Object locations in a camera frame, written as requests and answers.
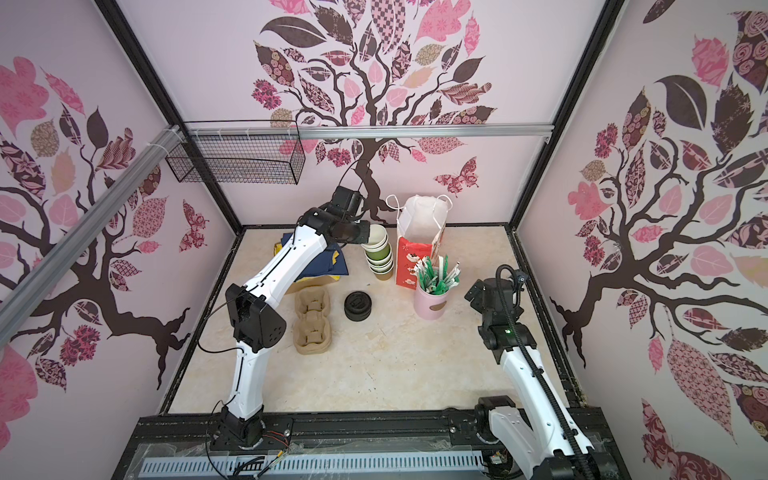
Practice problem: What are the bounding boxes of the stack of black lids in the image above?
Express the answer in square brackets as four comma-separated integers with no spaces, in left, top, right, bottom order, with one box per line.
[343,291,372,322]

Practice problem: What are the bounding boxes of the stack of paper cups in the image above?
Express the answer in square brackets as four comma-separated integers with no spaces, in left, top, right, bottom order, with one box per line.
[362,224,394,281]

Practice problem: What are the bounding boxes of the black wire basket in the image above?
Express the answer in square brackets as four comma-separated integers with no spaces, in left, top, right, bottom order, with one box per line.
[165,120,306,185]

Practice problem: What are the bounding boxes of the aluminium frame bar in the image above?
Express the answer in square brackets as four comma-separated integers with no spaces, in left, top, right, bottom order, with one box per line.
[0,125,184,349]
[187,123,554,140]

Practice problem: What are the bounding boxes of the aluminium frame bar left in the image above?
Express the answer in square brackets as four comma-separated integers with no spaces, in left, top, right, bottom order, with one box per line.
[0,125,184,349]

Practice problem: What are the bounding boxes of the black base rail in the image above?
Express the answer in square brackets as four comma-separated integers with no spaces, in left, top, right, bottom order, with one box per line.
[113,407,631,480]

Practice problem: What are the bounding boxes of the blue napkin stack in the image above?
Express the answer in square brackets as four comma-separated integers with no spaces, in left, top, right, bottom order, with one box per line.
[273,229,349,281]

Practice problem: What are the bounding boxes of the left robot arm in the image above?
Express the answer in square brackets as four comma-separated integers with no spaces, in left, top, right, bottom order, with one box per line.
[219,186,370,448]

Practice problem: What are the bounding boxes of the pulp cup carrier tray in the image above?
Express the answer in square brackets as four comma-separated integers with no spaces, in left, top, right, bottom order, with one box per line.
[292,286,332,355]

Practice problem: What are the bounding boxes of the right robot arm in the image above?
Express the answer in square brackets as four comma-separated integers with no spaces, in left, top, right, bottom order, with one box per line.
[465,264,621,479]

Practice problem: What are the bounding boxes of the red white paper bag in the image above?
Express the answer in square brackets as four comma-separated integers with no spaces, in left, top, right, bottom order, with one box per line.
[385,194,453,290]

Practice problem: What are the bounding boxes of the aluminium frame bar back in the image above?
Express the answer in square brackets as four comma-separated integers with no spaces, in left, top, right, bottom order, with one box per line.
[187,123,554,140]

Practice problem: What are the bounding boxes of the white cable duct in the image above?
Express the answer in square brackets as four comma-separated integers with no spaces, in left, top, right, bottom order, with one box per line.
[135,451,487,479]

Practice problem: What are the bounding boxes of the green white straw packets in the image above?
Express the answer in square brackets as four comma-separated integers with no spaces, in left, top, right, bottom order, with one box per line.
[414,256,461,296]

